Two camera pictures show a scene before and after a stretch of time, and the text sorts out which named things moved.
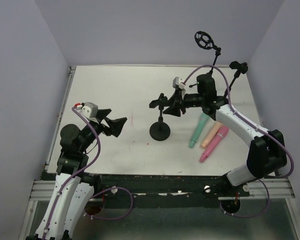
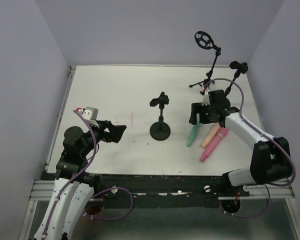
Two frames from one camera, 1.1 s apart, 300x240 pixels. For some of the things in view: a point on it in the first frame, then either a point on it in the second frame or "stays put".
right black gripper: [178, 101] -> [201, 113]
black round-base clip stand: [160, 131] stays put
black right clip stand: [242, 68] stays put
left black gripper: [100, 122] -> [107, 131]
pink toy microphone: [214, 143] stays put
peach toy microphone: [215, 129] stays put
